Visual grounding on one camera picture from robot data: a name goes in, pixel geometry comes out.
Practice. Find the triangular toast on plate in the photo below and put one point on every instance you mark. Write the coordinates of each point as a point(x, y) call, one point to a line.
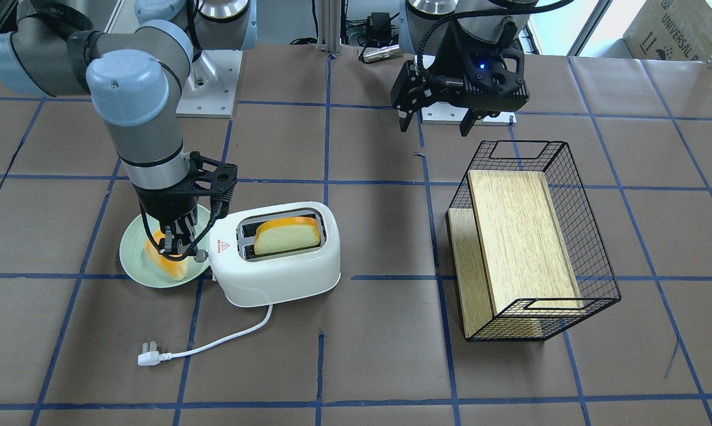
point(175, 270)

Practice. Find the small wooden board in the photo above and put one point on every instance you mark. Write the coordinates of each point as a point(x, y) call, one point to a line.
point(475, 305)

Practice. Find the large wooden board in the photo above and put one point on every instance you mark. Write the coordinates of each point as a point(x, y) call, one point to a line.
point(525, 256)

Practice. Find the light green round plate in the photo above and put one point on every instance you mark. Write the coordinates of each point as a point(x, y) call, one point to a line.
point(137, 267)

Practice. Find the cardboard box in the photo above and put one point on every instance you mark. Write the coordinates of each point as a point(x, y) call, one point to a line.
point(671, 30)

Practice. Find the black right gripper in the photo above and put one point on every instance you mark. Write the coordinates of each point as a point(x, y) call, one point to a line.
point(162, 207)

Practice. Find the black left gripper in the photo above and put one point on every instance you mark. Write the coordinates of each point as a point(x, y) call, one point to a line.
point(452, 59)

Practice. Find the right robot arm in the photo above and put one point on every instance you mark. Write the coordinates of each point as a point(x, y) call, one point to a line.
point(135, 81)

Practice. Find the black wire basket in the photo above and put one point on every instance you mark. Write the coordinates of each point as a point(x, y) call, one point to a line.
point(590, 263)

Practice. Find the orange toast slice in toaster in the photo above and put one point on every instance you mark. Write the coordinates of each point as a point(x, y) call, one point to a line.
point(285, 234)

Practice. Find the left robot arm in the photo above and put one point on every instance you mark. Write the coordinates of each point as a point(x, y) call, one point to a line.
point(423, 23)

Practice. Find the white two-slot toaster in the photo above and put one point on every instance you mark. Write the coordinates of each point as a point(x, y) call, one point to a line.
point(249, 279)

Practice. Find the aluminium frame post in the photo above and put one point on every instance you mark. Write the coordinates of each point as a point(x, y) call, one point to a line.
point(328, 26)

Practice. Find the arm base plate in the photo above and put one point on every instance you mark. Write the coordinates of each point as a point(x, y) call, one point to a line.
point(211, 86)
point(446, 114)

